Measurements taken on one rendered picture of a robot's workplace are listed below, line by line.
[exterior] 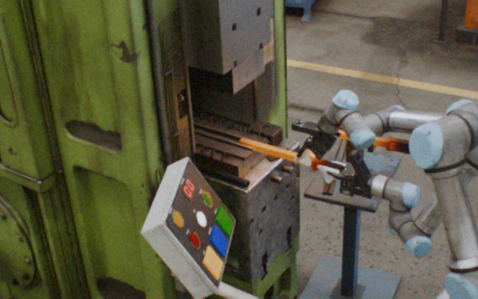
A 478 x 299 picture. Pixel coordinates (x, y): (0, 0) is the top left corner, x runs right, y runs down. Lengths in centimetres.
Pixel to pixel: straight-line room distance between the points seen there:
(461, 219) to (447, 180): 12
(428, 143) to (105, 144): 112
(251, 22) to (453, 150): 84
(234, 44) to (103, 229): 94
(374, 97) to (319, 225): 148
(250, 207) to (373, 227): 138
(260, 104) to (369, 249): 117
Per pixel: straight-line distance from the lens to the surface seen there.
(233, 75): 246
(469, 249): 212
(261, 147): 268
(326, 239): 385
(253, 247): 280
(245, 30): 247
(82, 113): 263
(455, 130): 206
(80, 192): 281
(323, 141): 252
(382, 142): 283
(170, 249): 209
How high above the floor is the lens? 243
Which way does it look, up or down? 32 degrees down
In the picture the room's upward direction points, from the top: 3 degrees counter-clockwise
